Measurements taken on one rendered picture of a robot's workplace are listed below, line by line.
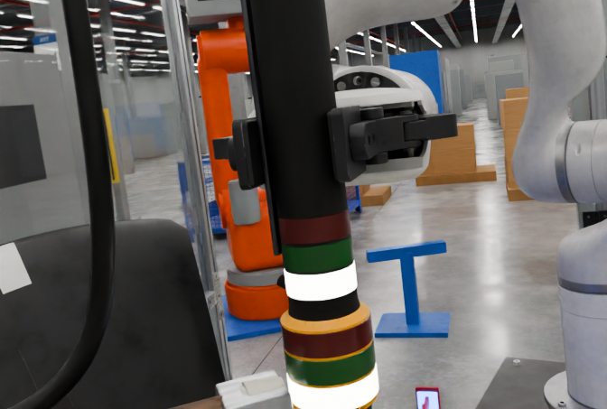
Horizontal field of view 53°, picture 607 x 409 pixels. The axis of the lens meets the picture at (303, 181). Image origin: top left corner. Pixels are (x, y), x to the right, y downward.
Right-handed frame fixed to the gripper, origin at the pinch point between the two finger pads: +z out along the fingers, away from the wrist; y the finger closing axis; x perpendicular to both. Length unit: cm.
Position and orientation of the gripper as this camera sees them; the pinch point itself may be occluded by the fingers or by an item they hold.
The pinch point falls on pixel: (301, 146)
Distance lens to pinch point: 28.0
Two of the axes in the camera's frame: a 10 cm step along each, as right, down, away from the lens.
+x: -1.2, -9.9, -1.2
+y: -9.5, 0.8, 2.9
